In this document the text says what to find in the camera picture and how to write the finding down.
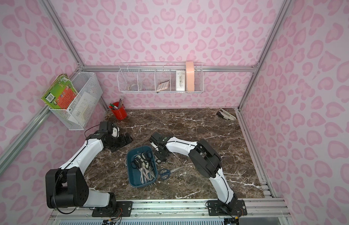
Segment small black scissors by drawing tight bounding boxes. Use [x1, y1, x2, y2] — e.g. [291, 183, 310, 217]
[156, 158, 176, 165]

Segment beige kitchen scissors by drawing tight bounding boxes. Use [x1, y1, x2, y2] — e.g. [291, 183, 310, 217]
[141, 160, 155, 181]

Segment black scissors long blade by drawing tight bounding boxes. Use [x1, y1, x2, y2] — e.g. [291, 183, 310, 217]
[131, 156, 145, 184]

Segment blue handled scissors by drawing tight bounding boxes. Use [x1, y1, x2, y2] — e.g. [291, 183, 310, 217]
[159, 166, 185, 180]

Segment pink handled scissors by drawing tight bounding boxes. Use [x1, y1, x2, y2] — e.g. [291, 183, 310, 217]
[143, 168, 155, 182]

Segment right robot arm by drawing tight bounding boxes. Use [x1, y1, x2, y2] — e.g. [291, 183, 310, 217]
[150, 132, 238, 209]

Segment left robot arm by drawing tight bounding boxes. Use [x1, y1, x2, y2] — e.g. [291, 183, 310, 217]
[45, 121, 133, 217]

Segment teal plastic storage box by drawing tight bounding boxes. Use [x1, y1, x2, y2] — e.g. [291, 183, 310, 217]
[127, 145, 158, 188]

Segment pink box in basket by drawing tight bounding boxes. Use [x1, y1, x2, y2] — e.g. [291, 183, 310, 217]
[186, 61, 195, 92]

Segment red pen cup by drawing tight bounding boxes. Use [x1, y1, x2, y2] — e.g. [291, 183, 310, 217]
[109, 96, 127, 120]

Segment white paper in basket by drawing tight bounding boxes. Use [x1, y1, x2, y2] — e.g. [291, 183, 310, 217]
[68, 92, 96, 127]

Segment small pink calculator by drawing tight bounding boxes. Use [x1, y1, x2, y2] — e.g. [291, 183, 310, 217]
[155, 80, 170, 92]

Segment tape roll in basket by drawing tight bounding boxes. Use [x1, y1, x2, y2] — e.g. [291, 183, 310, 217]
[128, 82, 139, 92]

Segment white mesh side basket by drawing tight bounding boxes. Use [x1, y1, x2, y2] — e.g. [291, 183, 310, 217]
[50, 72, 103, 130]

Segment green red booklet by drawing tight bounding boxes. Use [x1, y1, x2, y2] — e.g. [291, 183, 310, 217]
[41, 74, 78, 110]

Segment white card in basket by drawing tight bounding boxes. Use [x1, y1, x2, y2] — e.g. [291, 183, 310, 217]
[175, 70, 186, 92]

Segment black white stapler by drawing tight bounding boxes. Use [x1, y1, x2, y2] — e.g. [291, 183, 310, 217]
[216, 108, 237, 122]

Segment white wire wall basket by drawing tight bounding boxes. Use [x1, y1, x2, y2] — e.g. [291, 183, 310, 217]
[117, 62, 204, 93]

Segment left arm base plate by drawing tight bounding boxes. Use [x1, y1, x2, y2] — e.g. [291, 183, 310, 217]
[92, 201, 133, 218]

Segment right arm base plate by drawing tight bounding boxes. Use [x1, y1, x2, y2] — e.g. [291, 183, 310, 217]
[205, 200, 248, 217]

